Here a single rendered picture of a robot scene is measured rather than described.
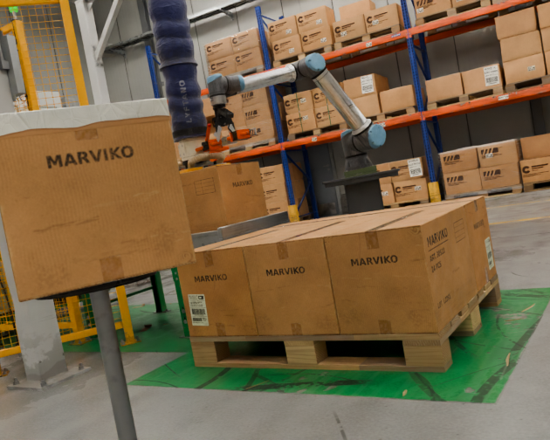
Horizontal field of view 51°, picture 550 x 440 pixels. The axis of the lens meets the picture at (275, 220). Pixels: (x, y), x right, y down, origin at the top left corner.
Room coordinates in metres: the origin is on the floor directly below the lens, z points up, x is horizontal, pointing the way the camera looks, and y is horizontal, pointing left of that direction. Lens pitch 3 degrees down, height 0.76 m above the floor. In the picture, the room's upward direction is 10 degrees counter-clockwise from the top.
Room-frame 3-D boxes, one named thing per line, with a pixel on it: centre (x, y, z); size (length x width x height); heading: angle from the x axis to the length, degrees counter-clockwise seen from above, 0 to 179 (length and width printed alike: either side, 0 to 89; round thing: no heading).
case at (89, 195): (1.58, 0.51, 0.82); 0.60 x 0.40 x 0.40; 25
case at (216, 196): (3.61, 0.40, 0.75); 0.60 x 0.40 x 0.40; 54
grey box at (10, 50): (3.06, 1.24, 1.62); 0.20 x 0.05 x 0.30; 57
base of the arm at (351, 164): (3.95, -0.62, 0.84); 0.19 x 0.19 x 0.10
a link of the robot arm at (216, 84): (3.29, 0.19, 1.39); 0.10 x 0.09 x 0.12; 120
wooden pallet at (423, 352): (2.80, -0.28, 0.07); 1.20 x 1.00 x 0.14; 57
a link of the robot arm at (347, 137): (3.95, -0.62, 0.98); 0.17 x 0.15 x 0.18; 30
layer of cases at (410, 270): (2.80, -0.28, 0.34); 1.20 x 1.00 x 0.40; 57
